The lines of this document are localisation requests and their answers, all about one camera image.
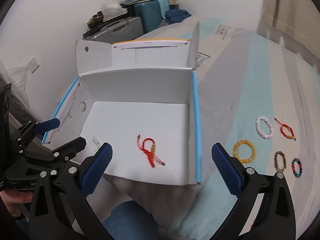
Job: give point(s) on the white cardboard box blue trim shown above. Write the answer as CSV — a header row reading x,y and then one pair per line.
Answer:
x,y
141,97

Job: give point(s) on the dark blue clothes pile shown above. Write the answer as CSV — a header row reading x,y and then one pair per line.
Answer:
x,y
176,16

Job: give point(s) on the clear plastic bag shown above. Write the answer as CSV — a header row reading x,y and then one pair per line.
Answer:
x,y
19,104

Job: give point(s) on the white wall socket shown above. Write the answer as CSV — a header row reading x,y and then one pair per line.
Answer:
x,y
33,64

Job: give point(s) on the striped bed sheet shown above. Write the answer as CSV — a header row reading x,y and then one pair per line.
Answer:
x,y
246,81

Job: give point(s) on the teal suitcase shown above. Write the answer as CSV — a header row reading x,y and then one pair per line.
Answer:
x,y
151,13

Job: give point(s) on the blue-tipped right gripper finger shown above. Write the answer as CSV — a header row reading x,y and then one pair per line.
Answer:
x,y
31,129

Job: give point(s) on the blue jeans knee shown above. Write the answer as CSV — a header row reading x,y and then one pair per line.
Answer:
x,y
129,220

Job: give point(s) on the red cord bracelet gold charm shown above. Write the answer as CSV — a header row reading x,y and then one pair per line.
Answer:
x,y
286,130

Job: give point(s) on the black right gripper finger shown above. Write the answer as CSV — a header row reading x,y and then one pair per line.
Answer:
x,y
64,153

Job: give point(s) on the beige curtain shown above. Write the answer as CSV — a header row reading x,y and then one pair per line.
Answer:
x,y
293,24

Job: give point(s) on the person's left hand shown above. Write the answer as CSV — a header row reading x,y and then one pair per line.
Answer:
x,y
12,198

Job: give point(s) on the grey suitcase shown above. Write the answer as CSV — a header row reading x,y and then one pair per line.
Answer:
x,y
124,30

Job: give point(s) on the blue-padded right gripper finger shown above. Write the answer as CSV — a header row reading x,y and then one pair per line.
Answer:
x,y
48,218
276,216

